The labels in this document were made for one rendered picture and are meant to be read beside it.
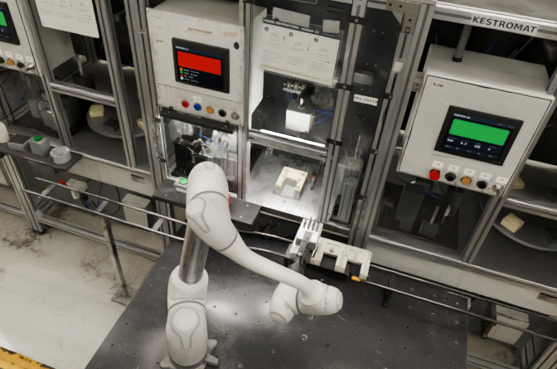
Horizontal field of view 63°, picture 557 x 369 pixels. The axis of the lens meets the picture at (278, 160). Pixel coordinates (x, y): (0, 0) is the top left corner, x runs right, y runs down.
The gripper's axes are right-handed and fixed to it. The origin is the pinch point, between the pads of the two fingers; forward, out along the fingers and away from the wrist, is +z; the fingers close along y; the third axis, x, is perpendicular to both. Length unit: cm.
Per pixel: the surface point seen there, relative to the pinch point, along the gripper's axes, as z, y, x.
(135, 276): 11, -96, 110
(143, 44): 21, 69, 85
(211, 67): 16, 68, 51
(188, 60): 16, 69, 62
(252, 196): 23.2, -5.5, 34.6
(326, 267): -1.1, -12.8, -11.2
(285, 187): 35.0, -5.1, 20.4
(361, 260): 6.0, -9.7, -26.2
